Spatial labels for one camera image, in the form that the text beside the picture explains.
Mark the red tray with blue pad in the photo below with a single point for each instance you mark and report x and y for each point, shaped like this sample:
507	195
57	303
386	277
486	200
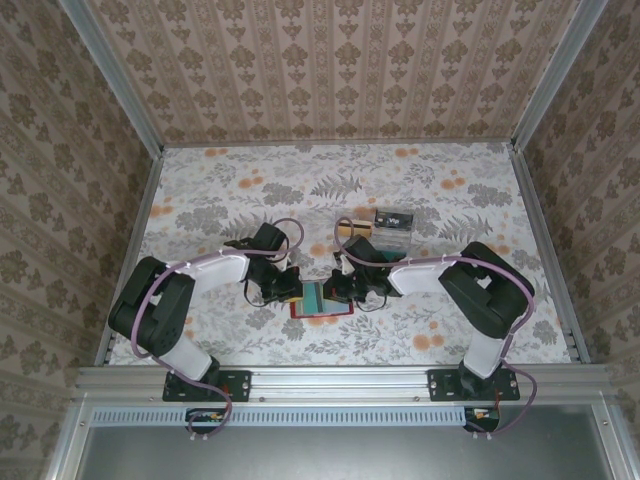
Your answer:
337	310

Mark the teal striped card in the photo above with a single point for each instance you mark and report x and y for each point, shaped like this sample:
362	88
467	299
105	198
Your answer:
314	298

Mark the gold card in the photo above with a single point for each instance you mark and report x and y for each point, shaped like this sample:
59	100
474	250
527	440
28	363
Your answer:
355	228

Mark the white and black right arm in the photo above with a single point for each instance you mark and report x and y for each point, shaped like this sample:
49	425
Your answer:
415	280

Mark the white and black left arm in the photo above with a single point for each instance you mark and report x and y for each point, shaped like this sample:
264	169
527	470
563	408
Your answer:
215	272

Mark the transparent plastic card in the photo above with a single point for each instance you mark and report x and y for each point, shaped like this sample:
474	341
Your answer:
392	239

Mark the small connector board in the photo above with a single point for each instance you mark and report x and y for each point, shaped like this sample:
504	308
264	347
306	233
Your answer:
207	419
482	416

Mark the grey metal panel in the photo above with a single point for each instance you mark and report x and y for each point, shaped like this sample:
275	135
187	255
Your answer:
350	455

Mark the wide aluminium base rail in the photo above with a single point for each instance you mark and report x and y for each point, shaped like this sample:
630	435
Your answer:
340	382

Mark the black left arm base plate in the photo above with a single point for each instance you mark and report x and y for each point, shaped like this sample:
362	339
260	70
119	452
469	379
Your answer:
235	387

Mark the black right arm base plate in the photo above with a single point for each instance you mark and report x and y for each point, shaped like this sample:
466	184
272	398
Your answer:
442	387

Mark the aluminium table side rail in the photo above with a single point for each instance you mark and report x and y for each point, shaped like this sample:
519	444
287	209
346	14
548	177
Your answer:
140	220
539	225

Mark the aluminium frame post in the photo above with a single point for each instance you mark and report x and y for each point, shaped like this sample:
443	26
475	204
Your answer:
555	75
115	80

